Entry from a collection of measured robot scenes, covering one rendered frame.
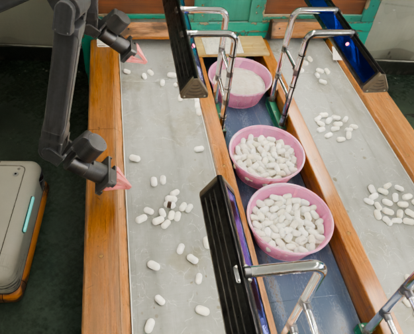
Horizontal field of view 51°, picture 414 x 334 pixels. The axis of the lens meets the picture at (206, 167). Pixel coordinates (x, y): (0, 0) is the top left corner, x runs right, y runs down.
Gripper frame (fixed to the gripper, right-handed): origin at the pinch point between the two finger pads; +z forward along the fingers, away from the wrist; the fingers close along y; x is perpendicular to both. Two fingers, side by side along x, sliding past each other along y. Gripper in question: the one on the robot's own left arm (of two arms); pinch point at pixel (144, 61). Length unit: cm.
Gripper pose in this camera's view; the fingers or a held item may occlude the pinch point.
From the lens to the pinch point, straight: 170.4
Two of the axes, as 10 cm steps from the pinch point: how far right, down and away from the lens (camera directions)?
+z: 6.9, 3.9, 6.1
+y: -1.6, -7.4, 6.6
